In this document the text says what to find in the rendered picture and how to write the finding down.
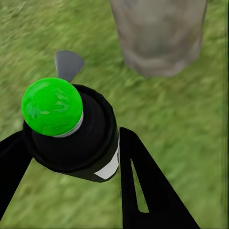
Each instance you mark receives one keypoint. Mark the pesticide atomizer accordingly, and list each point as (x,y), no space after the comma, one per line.
(70,129)

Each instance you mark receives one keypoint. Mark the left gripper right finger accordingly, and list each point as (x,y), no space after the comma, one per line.
(166,210)

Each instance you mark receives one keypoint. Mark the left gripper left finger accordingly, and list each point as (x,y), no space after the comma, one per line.
(14,160)

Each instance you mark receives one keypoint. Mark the tree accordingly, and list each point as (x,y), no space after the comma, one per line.
(159,38)

